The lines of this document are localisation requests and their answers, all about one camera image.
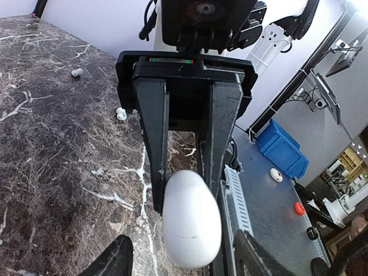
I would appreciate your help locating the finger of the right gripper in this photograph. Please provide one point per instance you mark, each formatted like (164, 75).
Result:
(221, 108)
(153, 105)

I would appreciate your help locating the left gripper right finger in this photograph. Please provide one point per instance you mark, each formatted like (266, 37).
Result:
(252, 259)

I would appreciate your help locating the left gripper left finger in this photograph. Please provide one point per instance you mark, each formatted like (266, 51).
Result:
(115, 260)

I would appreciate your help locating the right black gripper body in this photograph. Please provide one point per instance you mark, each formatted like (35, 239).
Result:
(188, 78)

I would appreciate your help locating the white earbud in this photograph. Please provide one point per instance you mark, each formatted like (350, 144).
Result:
(77, 72)
(121, 114)

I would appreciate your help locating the white charging case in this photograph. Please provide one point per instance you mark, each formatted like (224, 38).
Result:
(192, 229)

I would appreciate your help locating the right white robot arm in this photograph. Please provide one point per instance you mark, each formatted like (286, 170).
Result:
(210, 54)

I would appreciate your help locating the red round button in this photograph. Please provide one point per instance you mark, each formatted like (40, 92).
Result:
(299, 209)

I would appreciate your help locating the blue storage bin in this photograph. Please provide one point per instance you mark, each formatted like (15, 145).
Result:
(281, 149)

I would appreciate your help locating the white round object outside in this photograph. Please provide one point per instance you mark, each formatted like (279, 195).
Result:
(276, 175)

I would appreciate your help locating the white slotted cable duct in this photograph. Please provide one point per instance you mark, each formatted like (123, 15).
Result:
(235, 194)

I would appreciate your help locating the right black frame post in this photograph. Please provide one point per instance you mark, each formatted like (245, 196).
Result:
(39, 8)

